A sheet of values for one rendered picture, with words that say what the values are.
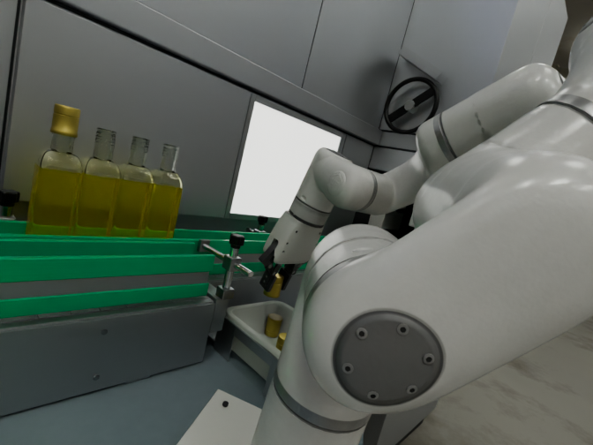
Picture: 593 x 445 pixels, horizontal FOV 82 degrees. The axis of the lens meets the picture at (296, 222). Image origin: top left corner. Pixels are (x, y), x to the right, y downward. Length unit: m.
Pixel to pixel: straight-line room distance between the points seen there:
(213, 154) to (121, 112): 0.23
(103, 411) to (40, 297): 0.19
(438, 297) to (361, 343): 0.05
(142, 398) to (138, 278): 0.19
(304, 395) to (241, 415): 0.23
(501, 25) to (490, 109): 1.00
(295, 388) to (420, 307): 0.15
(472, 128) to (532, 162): 0.27
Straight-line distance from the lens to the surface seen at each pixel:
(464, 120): 0.48
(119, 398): 0.65
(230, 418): 0.53
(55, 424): 0.62
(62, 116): 0.64
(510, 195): 0.20
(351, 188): 0.54
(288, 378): 0.32
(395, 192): 0.62
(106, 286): 0.59
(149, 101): 0.83
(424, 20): 1.59
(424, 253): 0.19
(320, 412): 0.31
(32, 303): 0.57
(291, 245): 0.65
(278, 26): 1.07
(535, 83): 0.48
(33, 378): 0.61
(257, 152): 0.99
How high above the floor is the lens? 1.15
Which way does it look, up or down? 8 degrees down
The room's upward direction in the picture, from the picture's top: 14 degrees clockwise
